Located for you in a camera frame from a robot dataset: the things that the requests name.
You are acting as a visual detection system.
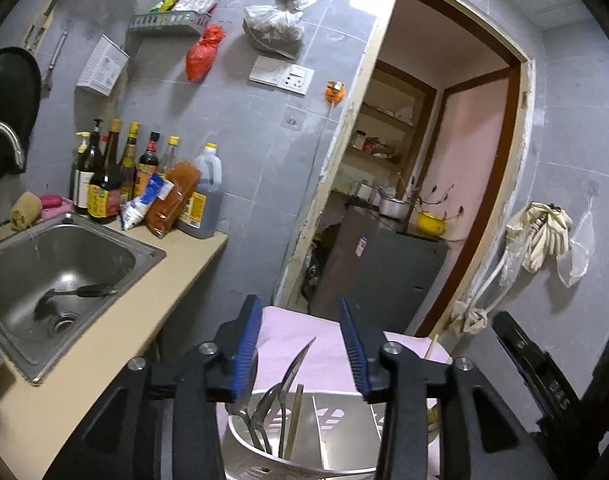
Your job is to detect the curved metal faucet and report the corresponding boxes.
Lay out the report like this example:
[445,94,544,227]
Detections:
[0,120,26,172]

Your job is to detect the blue white packet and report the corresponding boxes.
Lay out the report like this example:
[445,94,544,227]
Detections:
[120,173,176,232]

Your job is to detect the rag tied on pipe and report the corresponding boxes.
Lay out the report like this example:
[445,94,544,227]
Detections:
[451,299,490,337]

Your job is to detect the white plastic utensil holder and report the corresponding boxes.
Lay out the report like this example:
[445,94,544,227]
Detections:
[226,390,442,480]

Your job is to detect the red cap sauce bottle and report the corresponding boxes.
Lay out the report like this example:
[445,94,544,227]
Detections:
[134,131,162,197]

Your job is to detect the dried plant branches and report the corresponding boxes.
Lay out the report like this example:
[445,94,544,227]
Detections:
[395,171,466,222]

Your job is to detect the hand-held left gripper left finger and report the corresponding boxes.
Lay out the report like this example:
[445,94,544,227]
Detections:
[42,295,264,480]

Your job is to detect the stainless steel sink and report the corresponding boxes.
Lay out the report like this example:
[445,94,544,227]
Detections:
[0,211,168,387]

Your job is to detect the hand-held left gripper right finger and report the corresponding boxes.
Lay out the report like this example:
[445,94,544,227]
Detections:
[339,298,555,480]

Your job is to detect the yellow loofah scrubber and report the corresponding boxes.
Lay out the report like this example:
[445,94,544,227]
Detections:
[10,191,43,231]

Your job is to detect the metal cutlery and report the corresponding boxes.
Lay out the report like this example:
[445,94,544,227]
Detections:
[277,336,317,461]

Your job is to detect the grey wall basket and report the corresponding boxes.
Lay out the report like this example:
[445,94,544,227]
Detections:
[126,10,212,39]

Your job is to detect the black wok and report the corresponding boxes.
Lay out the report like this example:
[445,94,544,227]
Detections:
[0,47,42,192]

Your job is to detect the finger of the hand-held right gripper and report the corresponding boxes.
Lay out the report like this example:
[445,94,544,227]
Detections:
[491,310,581,429]

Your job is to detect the large dark liquid jug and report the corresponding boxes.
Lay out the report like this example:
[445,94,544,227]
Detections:
[176,142,224,239]

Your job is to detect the yellow cap sauce bottle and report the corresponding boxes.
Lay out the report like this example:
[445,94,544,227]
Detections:
[118,122,142,204]

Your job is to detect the yellow pot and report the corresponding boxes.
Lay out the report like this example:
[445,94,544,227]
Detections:
[415,209,447,237]

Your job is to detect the red plastic bag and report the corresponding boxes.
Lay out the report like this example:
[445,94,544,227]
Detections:
[185,23,226,82]

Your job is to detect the small metal pot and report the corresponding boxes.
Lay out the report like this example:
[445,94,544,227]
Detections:
[377,194,411,221]

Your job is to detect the pink floral cloth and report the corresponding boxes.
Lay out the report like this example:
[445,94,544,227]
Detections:
[214,305,453,480]

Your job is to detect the small metal spoon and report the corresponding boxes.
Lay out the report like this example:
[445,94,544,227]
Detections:
[227,400,259,453]

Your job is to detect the pink soap dish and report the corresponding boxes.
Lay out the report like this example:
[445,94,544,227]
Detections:
[38,193,76,222]

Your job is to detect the large bag of dried goods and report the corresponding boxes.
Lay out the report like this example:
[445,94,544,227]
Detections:
[243,4,305,59]

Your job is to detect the white wall switch socket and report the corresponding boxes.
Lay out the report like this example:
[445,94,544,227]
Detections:
[248,55,316,97]

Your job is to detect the metal utensil handle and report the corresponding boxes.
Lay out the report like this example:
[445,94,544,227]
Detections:
[290,383,305,461]

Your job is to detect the clear plastic bag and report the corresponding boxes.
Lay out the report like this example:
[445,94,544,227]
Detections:
[555,194,597,289]

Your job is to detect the white work gloves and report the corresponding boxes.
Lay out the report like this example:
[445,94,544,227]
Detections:
[505,202,575,274]

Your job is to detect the clear bottle yellow cap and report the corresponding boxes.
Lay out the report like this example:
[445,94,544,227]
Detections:
[159,135,181,177]

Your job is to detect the grey refrigerator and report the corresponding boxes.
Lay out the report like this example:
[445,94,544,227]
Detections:
[311,204,451,337]

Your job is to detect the wooden pantry shelves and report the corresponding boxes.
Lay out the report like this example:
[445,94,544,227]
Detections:
[345,60,437,201]

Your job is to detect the white wall box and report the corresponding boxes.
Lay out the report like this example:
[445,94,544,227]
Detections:
[75,34,131,97]

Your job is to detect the dark sauce bottle red label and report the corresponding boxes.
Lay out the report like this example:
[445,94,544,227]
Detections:
[87,118,124,225]

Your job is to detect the white pipe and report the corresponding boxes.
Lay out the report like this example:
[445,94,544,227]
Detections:
[453,247,516,322]

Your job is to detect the orange brown spice packet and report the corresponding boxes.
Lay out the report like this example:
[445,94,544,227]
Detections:
[145,159,203,239]

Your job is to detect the worn white door frame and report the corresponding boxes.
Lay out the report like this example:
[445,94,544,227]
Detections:
[273,0,536,347]

